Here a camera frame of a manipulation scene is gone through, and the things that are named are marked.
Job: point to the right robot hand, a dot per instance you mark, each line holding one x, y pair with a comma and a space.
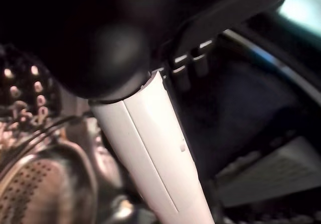
100, 45

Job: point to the blue garment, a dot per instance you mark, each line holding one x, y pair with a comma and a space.
250, 96

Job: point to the silver washing machine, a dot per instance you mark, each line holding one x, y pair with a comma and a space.
37, 183

